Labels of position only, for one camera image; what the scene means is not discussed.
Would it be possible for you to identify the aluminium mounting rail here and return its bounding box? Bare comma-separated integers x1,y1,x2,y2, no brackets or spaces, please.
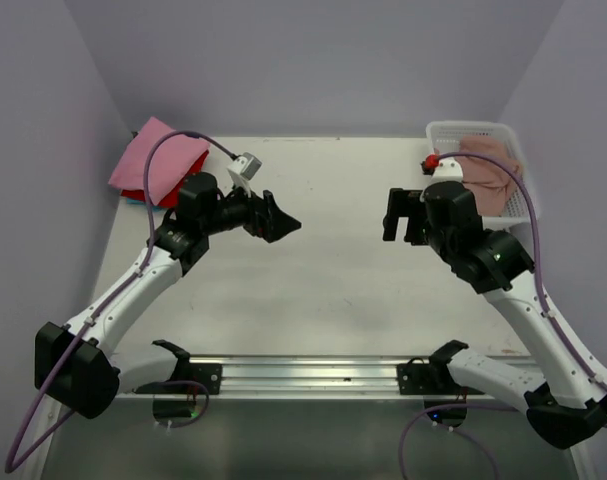
117,354,534,400

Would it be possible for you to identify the dusty pink printed t shirt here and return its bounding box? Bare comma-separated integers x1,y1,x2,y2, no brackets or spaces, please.
456,135,523,217

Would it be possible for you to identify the white plastic basket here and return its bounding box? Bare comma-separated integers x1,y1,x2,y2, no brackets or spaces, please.
426,121,538,230

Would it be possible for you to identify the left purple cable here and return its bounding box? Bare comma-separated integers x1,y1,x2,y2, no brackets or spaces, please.
3,130,239,474

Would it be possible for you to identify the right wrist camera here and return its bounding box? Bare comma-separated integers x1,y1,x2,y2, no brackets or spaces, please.
421,154,463,182

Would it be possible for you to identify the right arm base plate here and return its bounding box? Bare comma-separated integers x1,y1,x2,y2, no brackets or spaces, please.
396,357,462,396

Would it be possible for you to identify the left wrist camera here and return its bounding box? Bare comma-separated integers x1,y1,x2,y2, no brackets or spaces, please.
227,152,262,197

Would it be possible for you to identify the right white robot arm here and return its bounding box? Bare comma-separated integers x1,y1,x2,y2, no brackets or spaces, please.
383,181,607,449

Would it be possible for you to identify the folded pink t shirt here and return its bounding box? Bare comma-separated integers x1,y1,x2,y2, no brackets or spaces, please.
108,117,210,204

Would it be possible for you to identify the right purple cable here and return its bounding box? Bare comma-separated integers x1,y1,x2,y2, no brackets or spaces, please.
398,152,607,480

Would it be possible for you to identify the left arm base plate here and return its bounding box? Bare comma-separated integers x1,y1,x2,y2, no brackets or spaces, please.
134,362,222,395

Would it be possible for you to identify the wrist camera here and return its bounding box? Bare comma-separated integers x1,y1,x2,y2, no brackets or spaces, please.
227,152,262,197
421,154,463,182

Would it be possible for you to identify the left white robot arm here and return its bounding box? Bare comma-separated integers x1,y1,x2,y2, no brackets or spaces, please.
34,173,302,419

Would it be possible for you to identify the purple cable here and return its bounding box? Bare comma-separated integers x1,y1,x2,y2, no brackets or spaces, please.
398,152,607,480
3,130,239,474

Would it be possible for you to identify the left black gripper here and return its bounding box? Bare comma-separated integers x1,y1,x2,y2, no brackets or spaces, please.
201,175,300,242

